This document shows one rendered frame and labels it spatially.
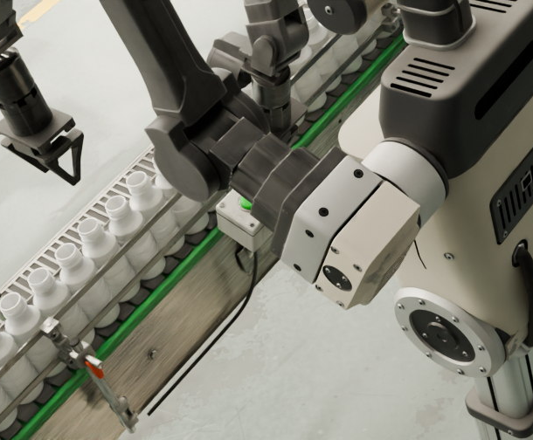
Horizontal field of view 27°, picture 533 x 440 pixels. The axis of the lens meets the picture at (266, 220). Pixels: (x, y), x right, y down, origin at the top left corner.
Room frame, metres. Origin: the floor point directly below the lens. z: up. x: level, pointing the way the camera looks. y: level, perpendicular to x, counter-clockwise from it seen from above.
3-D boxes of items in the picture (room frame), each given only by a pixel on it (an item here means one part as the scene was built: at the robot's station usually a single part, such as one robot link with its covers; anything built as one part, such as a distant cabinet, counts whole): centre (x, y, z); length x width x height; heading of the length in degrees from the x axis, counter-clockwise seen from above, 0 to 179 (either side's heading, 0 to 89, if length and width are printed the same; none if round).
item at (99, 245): (1.38, 0.27, 1.08); 0.06 x 0.06 x 0.17
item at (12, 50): (1.23, 0.24, 1.57); 0.07 x 0.06 x 0.07; 34
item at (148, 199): (1.45, 0.17, 1.08); 0.06 x 0.06 x 0.17
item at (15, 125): (1.22, 0.23, 1.51); 0.10 x 0.07 x 0.07; 34
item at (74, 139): (1.21, 0.22, 1.44); 0.07 x 0.07 x 0.09; 34
